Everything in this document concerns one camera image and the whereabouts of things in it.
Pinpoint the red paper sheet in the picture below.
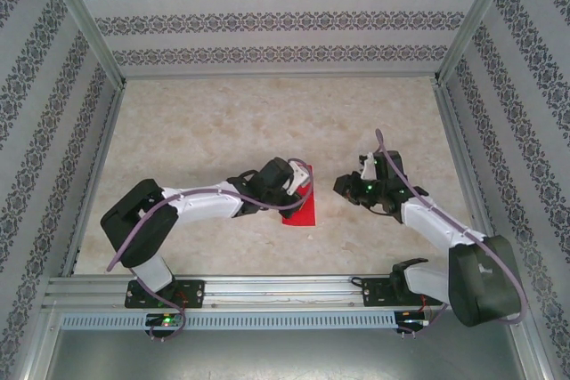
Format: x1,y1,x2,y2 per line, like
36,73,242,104
280,164,318,228

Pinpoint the grey metal sheet panel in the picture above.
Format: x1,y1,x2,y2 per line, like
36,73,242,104
44,329,542,380

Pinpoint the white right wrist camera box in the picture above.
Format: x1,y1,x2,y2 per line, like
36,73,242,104
359,152,376,181

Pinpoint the aluminium frame side rail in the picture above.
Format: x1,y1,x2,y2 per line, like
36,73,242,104
434,84,507,274
60,85,126,277

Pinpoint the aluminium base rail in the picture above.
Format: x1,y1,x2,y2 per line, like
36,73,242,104
42,275,529,310

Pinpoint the aluminium frame crossbeam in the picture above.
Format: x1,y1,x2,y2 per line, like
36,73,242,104
119,69,440,81

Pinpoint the grey slotted cable duct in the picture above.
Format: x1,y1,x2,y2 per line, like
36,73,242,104
60,311,397,331

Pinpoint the aluminium frame post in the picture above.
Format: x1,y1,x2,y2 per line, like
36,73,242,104
507,306,557,380
434,0,522,85
37,0,126,87
12,303,61,380

